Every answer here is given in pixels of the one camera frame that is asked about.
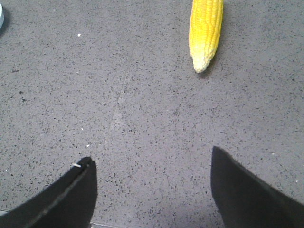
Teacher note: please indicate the light blue round plate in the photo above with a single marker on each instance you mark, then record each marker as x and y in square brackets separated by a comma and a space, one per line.
[1, 16]

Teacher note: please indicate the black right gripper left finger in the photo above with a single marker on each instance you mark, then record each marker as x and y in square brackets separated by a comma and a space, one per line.
[67, 203]

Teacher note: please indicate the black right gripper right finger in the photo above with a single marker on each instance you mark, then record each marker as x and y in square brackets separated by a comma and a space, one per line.
[245, 201]

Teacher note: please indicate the yellow corn cob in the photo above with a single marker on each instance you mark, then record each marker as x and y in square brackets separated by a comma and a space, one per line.
[204, 32]

